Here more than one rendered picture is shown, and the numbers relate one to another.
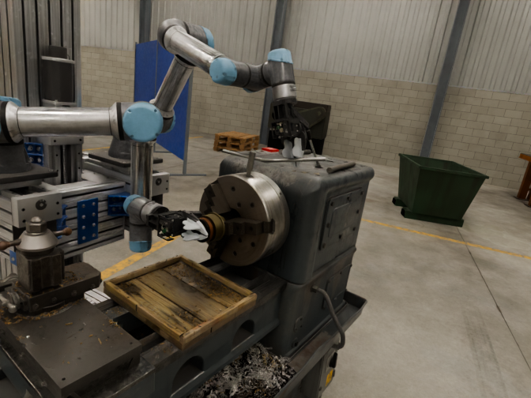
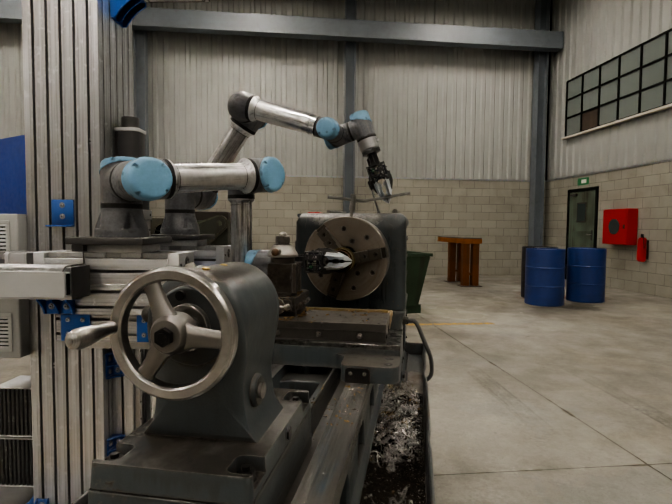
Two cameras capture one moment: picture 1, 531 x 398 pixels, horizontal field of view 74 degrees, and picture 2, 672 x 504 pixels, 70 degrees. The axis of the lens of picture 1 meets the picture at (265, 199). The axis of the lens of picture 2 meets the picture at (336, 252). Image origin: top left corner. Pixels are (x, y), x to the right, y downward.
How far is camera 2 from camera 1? 1.04 m
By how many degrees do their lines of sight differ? 27
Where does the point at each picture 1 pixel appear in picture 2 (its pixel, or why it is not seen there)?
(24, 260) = (285, 266)
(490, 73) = (389, 161)
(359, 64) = not seen: hidden behind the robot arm
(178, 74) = (237, 143)
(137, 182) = (243, 240)
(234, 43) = not seen: hidden behind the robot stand
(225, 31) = not seen: hidden behind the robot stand
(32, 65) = (107, 136)
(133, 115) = (269, 166)
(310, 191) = (400, 223)
